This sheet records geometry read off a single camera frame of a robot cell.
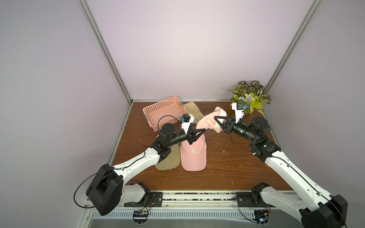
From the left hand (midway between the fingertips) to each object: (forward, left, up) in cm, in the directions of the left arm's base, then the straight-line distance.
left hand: (204, 129), depth 69 cm
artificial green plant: (+30, -34, -4) cm, 45 cm away
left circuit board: (-34, +33, -32) cm, 57 cm away
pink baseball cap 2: (+1, -1, +6) cm, 6 cm away
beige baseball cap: (-6, +18, -27) cm, 33 cm away
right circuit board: (-33, -30, -31) cm, 55 cm away
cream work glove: (+38, +5, -27) cm, 47 cm away
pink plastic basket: (+36, +24, -28) cm, 52 cm away
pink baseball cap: (-4, +4, -23) cm, 24 cm away
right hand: (+2, -5, +8) cm, 10 cm away
